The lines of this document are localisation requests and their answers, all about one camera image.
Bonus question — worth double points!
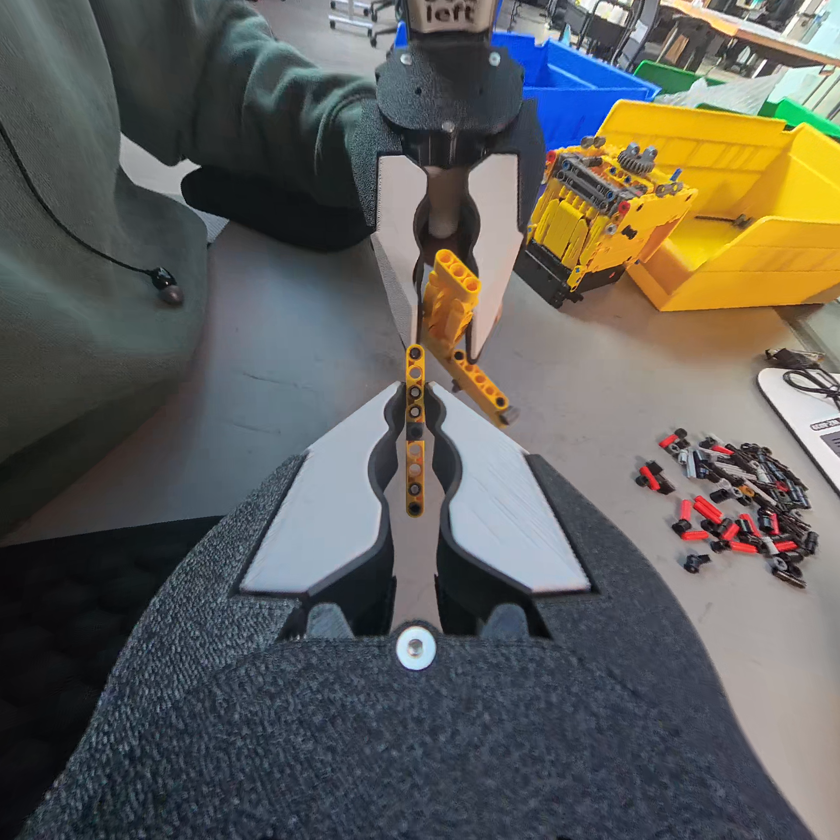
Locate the green plastic bin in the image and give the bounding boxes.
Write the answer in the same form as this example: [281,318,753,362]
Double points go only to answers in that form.
[633,59,840,140]

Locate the yellow lego beam assembly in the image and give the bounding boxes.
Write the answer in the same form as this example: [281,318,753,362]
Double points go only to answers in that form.
[405,344,427,519]
[449,350,521,429]

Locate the yellow black lego truck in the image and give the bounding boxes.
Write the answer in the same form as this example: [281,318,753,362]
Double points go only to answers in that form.
[514,136,700,309]

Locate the long wooden desk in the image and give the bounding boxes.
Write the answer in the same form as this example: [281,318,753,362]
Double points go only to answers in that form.
[656,0,840,70]

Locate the black cable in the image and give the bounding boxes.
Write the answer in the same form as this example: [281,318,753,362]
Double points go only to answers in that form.
[764,348,840,411]

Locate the blue plastic bin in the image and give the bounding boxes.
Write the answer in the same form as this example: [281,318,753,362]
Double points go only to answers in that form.
[394,20,662,152]

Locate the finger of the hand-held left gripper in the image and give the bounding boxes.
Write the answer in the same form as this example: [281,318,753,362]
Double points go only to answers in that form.
[459,151,527,363]
[369,152,435,350]

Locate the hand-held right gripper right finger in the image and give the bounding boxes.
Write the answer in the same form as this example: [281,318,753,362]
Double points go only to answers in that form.
[428,382,593,636]

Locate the yellow plastic bin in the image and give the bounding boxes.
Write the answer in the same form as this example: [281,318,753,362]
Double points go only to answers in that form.
[594,98,840,312]

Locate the white board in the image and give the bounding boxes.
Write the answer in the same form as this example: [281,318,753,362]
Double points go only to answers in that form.
[756,366,840,496]

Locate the clear bubble wrap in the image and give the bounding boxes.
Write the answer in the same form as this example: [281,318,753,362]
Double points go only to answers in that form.
[656,72,788,116]

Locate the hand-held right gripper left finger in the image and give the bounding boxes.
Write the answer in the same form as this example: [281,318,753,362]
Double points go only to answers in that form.
[238,382,403,634]

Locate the person's green hoodie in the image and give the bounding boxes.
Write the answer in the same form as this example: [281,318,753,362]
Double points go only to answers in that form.
[0,0,211,539]

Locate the pile of small lego parts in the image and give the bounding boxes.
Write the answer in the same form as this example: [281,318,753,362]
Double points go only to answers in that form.
[635,428,820,589]

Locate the yellow lego panel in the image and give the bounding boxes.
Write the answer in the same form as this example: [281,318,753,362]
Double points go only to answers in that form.
[422,249,483,349]

